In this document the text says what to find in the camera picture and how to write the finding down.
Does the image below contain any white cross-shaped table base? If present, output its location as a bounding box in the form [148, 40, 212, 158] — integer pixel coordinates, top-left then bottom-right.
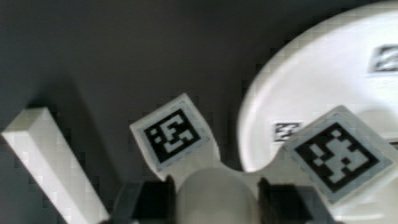
[129, 93, 398, 224]

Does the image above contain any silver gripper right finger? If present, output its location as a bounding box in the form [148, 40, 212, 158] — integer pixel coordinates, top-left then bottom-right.
[258, 179, 336, 224]

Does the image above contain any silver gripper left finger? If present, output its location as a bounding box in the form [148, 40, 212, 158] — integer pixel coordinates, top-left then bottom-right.
[109, 177, 177, 224]

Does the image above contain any white round table top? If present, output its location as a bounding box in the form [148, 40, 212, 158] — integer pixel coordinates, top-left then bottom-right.
[239, 0, 398, 172]

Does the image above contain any white right fence block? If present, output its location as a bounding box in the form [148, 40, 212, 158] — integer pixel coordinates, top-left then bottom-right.
[2, 108, 109, 224]

